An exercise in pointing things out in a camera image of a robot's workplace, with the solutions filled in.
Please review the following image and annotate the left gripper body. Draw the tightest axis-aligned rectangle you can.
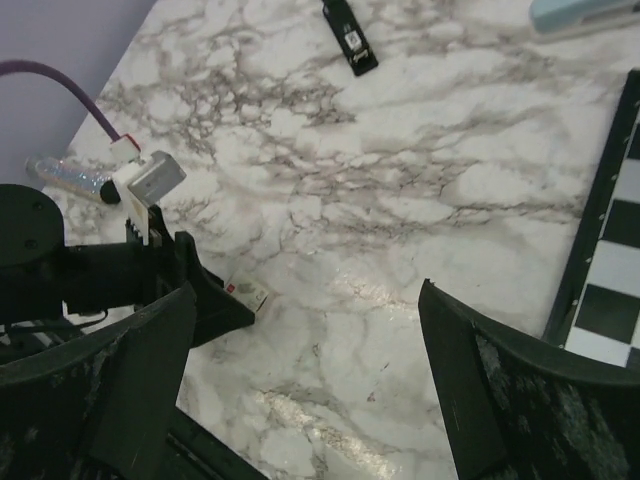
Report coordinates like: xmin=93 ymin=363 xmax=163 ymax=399
xmin=125 ymin=205 xmax=200 ymax=310

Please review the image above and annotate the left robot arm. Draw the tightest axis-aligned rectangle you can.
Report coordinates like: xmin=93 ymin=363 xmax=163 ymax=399
xmin=1 ymin=184 xmax=255 ymax=346

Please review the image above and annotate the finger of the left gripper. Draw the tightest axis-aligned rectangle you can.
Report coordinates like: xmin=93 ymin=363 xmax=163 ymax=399
xmin=174 ymin=231 xmax=255 ymax=347

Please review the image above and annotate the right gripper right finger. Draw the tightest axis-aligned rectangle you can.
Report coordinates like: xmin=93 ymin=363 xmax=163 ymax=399
xmin=418 ymin=280 xmax=639 ymax=480

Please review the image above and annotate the light blue stapler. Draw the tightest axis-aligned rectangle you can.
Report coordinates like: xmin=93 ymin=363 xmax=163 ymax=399
xmin=528 ymin=0 xmax=639 ymax=42

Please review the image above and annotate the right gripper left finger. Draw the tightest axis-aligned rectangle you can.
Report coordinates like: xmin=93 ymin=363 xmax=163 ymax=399
xmin=1 ymin=285 xmax=196 ymax=479

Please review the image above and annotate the black stapler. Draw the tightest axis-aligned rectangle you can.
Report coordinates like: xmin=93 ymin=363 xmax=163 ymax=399
xmin=322 ymin=0 xmax=378 ymax=77

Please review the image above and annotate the black and white chessboard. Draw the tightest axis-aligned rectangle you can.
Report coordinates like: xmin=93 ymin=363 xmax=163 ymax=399
xmin=543 ymin=70 xmax=639 ymax=371

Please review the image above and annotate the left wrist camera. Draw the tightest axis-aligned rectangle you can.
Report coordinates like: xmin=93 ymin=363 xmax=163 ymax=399
xmin=108 ymin=134 xmax=187 ymax=246

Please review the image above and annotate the small cardboard staple box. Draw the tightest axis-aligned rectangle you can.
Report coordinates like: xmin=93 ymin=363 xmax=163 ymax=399
xmin=224 ymin=269 xmax=270 ymax=314

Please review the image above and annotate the glitter tube with black cap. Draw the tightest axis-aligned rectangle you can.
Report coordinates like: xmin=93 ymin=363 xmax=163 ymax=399
xmin=25 ymin=157 xmax=121 ymax=205

